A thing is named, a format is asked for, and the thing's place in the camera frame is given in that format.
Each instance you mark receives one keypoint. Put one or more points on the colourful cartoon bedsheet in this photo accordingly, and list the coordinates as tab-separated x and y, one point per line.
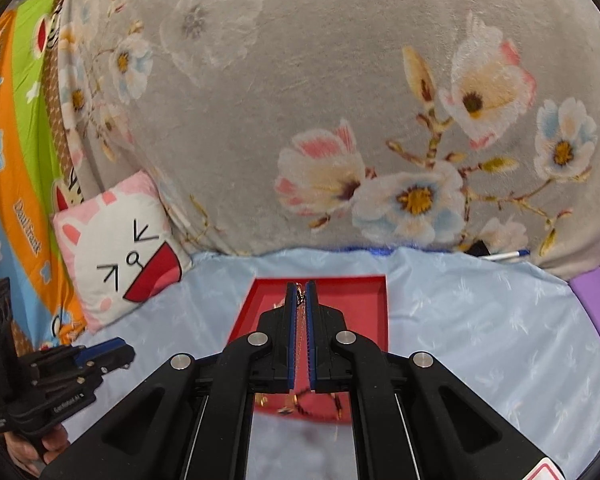
20	160

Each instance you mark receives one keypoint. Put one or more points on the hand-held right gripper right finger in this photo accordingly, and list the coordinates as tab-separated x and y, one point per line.
314	335

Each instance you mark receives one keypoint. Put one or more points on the white pink cat pillow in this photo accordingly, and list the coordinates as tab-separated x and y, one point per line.
105	240

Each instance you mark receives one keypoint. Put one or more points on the person's left hand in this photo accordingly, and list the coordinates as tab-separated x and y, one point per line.
25	452

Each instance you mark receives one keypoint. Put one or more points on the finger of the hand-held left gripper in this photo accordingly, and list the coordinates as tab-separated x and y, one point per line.
117	361
100	347

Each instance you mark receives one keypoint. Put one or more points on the white blue pen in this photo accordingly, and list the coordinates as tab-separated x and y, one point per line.
510	255

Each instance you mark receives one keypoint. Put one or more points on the grey floral blanket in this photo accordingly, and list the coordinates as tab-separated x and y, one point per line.
305	85

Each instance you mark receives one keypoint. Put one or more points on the light blue bedsheet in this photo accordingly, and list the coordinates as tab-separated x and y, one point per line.
480	335

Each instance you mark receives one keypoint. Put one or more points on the red cardboard box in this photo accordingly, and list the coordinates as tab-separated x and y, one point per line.
365	310

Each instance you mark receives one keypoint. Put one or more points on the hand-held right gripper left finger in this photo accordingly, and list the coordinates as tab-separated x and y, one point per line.
292	335

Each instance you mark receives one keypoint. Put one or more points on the blue cloth strip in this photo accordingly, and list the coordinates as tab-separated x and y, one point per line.
370	249

